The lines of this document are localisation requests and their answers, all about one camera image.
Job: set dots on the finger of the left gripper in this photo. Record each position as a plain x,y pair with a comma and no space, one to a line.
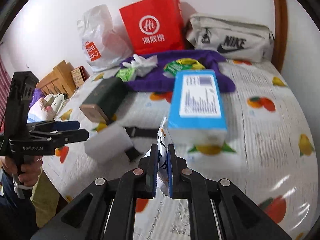
50,126
69,137

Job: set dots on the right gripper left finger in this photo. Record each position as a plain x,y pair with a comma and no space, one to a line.
151,172

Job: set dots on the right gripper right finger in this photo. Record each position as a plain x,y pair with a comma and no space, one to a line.
178,189

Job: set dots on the small white sauce packet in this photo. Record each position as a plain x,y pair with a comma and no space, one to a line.
163,140

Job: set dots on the green wet wipes pack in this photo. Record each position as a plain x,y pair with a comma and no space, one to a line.
127,74

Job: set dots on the green snack packet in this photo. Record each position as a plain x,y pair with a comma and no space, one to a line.
172,68

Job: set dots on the yellow black glove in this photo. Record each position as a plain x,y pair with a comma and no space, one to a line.
192,63

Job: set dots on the person's left hand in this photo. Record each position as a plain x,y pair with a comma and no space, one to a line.
30,171

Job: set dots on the white plush toy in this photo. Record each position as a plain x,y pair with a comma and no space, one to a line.
45,109

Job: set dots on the purple plush toy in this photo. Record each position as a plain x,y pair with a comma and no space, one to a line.
36,96

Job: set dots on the white foam block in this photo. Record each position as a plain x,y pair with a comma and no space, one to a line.
109,143

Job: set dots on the wooden headboard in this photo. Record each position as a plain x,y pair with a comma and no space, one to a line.
58,81

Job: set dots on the dark green gold box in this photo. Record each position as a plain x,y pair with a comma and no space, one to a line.
103,102

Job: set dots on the brown patterned book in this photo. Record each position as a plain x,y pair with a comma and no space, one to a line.
79,76

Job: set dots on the blue tissue pack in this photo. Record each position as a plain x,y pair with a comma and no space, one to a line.
196,115

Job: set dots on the fruit print tablecloth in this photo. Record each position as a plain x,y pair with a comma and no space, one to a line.
268,152

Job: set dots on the white Miniso plastic bag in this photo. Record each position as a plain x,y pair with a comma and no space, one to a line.
102,46

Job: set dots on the red Haidilao paper bag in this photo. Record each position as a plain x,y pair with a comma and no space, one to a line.
154,26

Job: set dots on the grey Nike waist bag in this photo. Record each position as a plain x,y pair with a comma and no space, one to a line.
230,37

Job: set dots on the wooden door frame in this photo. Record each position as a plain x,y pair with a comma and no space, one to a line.
281,30

